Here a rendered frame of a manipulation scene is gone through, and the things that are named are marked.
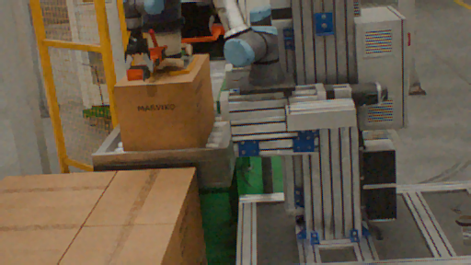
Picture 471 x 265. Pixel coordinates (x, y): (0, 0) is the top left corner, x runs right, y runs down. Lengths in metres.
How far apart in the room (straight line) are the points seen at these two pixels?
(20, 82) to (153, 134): 1.17
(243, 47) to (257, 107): 0.31
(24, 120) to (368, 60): 2.29
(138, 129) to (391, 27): 1.34
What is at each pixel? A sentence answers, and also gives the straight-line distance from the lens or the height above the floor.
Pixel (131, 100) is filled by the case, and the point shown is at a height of 0.87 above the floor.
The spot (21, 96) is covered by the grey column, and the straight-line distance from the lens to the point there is 4.26.
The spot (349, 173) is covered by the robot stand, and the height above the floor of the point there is 0.55.
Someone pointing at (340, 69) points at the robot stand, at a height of 1.03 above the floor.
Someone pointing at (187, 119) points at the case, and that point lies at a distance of 3.30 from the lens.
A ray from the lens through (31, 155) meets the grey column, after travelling 4.37.
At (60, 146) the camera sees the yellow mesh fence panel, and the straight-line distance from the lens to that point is 4.86.
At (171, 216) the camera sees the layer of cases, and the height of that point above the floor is 0.54.
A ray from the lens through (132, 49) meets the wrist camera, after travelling 2.87.
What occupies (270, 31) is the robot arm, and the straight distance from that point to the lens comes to 2.66.
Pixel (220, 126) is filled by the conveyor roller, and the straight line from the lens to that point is 3.85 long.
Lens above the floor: 1.75
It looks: 18 degrees down
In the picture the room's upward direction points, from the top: 7 degrees counter-clockwise
